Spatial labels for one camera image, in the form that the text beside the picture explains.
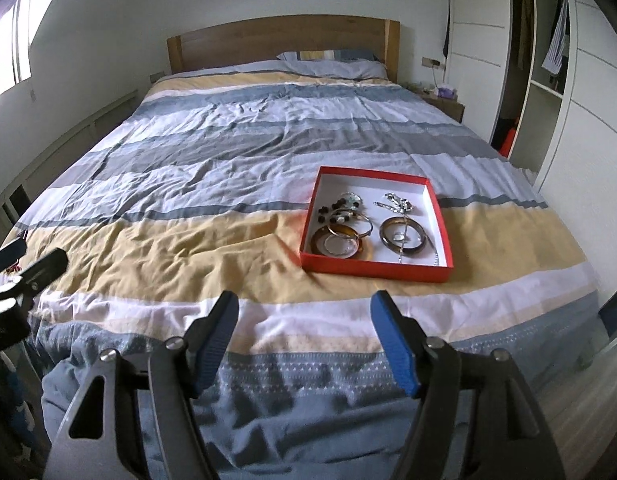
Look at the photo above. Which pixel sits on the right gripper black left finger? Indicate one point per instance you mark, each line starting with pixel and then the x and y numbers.
pixel 100 434

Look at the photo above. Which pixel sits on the wall socket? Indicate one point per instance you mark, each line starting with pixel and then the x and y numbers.
pixel 432 63

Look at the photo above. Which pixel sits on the grey striped pillow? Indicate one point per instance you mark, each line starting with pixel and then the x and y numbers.
pixel 353 64

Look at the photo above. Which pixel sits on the silver wristwatch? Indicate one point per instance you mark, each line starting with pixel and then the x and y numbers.
pixel 392 202

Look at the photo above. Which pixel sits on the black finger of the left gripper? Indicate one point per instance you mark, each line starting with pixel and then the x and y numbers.
pixel 36 277

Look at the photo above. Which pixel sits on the red jewelry box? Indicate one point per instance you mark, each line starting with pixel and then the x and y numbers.
pixel 340 187

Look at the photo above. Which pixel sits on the dark brown bangle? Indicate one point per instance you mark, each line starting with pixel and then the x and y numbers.
pixel 403 235

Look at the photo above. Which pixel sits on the large silver bangle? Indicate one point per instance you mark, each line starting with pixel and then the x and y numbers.
pixel 350 224

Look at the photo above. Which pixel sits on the wooden headboard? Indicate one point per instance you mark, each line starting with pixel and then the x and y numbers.
pixel 261 39

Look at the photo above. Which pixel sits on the window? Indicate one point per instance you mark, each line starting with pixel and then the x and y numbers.
pixel 19 23

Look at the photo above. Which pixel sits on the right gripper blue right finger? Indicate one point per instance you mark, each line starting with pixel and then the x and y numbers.
pixel 477 416

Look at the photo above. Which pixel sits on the purple tissue box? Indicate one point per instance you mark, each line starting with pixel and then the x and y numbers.
pixel 446 93

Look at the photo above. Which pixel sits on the white wardrobe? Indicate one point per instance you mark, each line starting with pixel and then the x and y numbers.
pixel 558 60

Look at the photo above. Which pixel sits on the wooden nightstand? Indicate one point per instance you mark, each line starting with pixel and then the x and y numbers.
pixel 451 108

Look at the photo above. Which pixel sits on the striped bed duvet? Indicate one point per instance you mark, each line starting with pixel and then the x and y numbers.
pixel 206 188

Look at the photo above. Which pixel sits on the amber bangle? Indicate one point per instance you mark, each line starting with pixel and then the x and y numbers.
pixel 339 242

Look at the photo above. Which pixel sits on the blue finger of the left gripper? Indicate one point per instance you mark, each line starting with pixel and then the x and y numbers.
pixel 11 253

